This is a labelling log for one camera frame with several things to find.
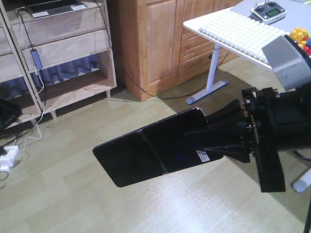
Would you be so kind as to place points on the black smartphone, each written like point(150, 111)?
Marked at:
point(154, 150)

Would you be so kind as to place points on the wooden cabinet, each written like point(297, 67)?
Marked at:
point(153, 52)

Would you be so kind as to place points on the white studded baseplate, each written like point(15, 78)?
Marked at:
point(241, 33)

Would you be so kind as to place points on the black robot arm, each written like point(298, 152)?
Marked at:
point(292, 123)

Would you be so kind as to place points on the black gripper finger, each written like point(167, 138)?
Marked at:
point(230, 115)
point(227, 138)

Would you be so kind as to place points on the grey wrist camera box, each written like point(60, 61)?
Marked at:
point(291, 65)

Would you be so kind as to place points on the silver laptop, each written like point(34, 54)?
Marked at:
point(46, 8)

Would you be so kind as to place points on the grey remote controller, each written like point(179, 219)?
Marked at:
point(268, 12)

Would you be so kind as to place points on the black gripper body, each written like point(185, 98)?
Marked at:
point(259, 106)

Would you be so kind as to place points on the colourful toy bricks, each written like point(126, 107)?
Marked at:
point(302, 38)

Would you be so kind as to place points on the white desk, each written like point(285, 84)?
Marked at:
point(194, 24)

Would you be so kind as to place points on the wooden shelving unit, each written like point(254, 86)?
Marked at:
point(58, 39)

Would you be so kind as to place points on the white power strip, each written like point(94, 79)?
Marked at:
point(7, 160)

